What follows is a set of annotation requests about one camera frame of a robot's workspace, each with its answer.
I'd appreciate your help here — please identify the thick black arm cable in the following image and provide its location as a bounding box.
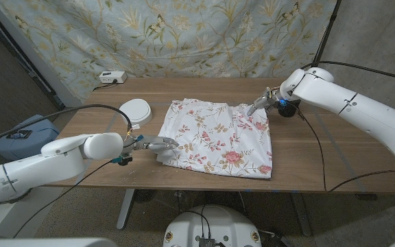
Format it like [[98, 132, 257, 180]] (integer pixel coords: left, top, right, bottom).
[[300, 60, 395, 83], [0, 104, 133, 147]]

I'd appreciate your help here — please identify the black torso cable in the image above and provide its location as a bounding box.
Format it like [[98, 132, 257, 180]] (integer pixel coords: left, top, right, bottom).
[[182, 204, 213, 238]]

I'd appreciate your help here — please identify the white floor platform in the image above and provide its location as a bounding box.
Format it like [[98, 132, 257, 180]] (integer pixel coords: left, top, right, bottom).
[[0, 187, 63, 238]]

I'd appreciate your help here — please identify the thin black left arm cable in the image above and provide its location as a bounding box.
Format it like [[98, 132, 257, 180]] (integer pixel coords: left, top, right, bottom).
[[12, 159, 116, 238]]

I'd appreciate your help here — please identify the pale blue floral backdrop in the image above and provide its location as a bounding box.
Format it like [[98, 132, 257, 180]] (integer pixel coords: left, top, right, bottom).
[[0, 0, 338, 103]]

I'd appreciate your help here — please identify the black backdrop stand pole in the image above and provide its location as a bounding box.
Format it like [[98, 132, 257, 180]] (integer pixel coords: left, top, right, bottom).
[[311, 0, 342, 68]]

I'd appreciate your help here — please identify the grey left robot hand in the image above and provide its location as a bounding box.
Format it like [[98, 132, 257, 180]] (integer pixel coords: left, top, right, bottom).
[[134, 134, 180, 154]]

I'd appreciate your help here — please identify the white robot torso base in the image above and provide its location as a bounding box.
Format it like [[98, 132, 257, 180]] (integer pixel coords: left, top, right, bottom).
[[162, 204, 263, 247]]

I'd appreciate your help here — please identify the black cylindrical speaker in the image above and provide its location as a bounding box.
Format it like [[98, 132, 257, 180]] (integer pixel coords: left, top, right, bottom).
[[276, 99, 302, 119]]

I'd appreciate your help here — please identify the small black device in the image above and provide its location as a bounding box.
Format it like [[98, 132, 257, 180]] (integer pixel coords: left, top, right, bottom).
[[6, 129, 33, 139]]

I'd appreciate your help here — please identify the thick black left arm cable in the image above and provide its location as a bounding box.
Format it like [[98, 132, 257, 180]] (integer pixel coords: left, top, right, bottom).
[[0, 104, 133, 147]]

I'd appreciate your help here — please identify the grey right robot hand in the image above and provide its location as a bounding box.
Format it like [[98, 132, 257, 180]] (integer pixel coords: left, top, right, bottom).
[[246, 86, 284, 117]]

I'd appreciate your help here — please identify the white power strip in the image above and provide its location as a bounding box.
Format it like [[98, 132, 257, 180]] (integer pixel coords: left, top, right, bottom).
[[98, 71, 128, 84]]

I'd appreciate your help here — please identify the black power strip cable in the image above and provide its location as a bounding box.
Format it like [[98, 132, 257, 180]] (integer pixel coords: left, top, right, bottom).
[[92, 79, 119, 92]]

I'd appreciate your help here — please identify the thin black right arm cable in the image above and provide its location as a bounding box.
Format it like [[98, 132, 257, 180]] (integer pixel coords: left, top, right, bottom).
[[288, 102, 395, 193]]

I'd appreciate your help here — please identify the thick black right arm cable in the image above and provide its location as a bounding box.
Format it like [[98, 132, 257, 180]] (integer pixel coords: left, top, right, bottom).
[[300, 60, 395, 83]]

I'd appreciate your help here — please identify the blue box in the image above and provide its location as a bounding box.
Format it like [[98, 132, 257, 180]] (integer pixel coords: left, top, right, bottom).
[[0, 114, 61, 161]]

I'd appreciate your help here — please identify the black slanted wall rail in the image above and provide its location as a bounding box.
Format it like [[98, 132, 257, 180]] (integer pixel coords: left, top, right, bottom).
[[0, 0, 64, 109]]

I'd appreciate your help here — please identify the white red-flowered cloth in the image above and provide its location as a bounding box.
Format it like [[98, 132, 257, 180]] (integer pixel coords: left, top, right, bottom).
[[156, 98, 274, 180]]

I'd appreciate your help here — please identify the white table leg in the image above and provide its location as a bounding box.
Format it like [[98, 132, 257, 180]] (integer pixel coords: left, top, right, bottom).
[[116, 188, 136, 231]]

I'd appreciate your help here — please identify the grey table leg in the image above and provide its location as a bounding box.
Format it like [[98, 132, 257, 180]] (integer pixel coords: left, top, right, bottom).
[[290, 191, 313, 237]]

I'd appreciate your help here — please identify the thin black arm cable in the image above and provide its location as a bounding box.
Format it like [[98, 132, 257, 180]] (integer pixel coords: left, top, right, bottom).
[[12, 159, 116, 238], [288, 102, 395, 193]]

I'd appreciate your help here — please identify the white round flat device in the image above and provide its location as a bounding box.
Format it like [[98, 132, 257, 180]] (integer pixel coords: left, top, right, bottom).
[[119, 98, 153, 127]]

